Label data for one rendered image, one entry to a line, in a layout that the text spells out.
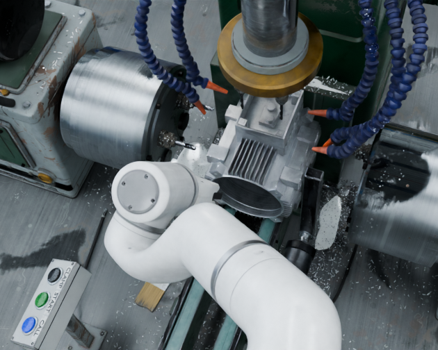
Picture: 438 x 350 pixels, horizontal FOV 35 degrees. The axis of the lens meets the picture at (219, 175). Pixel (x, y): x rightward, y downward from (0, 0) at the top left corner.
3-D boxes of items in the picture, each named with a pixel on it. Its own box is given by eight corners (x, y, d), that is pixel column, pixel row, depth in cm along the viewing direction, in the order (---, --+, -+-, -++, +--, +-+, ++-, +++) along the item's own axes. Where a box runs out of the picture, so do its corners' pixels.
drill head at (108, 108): (74, 73, 169) (44, 3, 147) (212, 113, 160) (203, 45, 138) (26, 157, 158) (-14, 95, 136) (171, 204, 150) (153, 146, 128)
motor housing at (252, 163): (239, 130, 157) (236, 80, 140) (318, 153, 153) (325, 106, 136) (206, 203, 149) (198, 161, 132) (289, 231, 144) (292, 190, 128)
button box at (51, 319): (69, 269, 135) (51, 256, 131) (93, 273, 130) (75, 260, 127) (28, 351, 127) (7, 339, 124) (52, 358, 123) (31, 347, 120)
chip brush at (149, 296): (180, 228, 160) (179, 226, 159) (199, 237, 158) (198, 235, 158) (133, 303, 152) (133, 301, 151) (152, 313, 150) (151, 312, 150)
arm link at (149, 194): (176, 231, 105) (204, 178, 104) (147, 239, 92) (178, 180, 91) (131, 204, 107) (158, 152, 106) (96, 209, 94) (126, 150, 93)
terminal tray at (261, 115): (255, 96, 143) (254, 76, 136) (304, 110, 140) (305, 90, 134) (234, 143, 138) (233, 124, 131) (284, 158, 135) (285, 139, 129)
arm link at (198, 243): (231, 369, 82) (135, 254, 106) (295, 255, 80) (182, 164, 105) (172, 357, 77) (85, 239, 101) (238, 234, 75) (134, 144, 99)
